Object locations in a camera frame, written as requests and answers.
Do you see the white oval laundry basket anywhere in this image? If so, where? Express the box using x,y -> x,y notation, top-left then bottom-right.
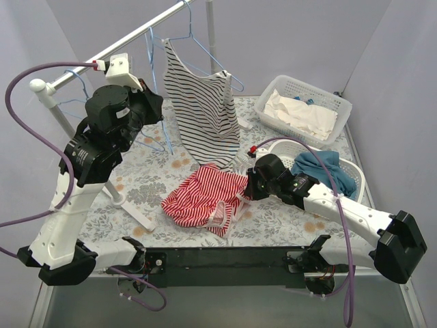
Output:
257,139 -> 365,203

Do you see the red white striped tank top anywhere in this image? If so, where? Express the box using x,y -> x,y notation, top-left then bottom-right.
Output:
161,163 -> 250,238

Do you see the blue wire hanger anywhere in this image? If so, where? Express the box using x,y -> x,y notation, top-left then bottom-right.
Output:
140,25 -> 175,156
57,69 -> 89,119

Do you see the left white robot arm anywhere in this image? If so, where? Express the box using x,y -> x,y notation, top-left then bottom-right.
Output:
17,79 -> 163,286

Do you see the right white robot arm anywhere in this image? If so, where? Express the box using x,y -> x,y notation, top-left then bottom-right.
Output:
244,154 -> 427,284

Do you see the black white striped tank top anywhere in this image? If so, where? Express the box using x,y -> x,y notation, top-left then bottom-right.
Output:
163,39 -> 240,169

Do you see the teal blue garment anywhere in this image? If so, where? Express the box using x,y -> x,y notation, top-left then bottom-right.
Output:
291,150 -> 357,199

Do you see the white cloth in basket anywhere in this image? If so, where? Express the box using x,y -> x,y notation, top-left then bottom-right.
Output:
264,90 -> 338,141

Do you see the metal clothes rack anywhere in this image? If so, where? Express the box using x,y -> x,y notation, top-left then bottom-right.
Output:
28,0 -> 219,233

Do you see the white rectangular basket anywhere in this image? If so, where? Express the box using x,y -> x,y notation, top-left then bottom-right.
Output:
254,75 -> 352,148

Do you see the floral table cloth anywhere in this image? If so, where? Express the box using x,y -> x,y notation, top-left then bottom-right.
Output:
70,95 -> 380,249

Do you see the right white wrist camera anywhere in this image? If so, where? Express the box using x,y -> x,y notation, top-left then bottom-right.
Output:
247,146 -> 270,159

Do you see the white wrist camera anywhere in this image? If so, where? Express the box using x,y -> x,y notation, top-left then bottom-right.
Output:
92,53 -> 143,91
247,146 -> 270,159

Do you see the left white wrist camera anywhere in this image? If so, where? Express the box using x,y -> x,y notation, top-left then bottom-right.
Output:
92,53 -> 143,91

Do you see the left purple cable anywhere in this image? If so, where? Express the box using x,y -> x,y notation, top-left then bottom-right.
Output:
0,60 -> 168,312

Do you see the purple cable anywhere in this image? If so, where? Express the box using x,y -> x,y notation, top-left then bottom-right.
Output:
254,136 -> 358,328
0,60 -> 168,312

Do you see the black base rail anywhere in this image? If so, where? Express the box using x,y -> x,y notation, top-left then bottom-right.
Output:
105,246 -> 337,297

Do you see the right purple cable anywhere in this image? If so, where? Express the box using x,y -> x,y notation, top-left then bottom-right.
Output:
254,136 -> 358,328

